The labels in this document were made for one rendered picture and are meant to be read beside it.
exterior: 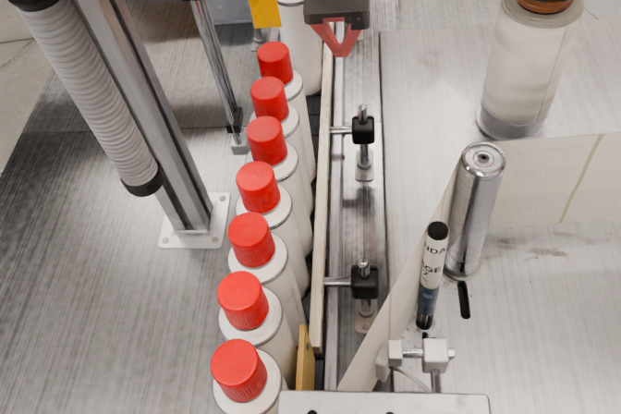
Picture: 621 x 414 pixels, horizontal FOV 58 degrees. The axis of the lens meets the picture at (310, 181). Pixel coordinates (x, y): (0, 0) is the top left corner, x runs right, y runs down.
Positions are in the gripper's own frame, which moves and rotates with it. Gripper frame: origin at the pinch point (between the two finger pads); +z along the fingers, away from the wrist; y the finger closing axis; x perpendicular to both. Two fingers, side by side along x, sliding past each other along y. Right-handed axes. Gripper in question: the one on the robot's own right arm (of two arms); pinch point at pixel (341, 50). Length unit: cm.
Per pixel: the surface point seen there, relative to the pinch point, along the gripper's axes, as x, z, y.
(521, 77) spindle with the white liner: -20.3, 2.4, -3.3
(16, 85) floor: 139, 103, 110
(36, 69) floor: 134, 103, 119
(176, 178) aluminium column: 19.2, 6.5, -13.2
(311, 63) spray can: 4.4, 7.7, 6.8
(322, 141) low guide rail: 2.8, 10.2, -5.2
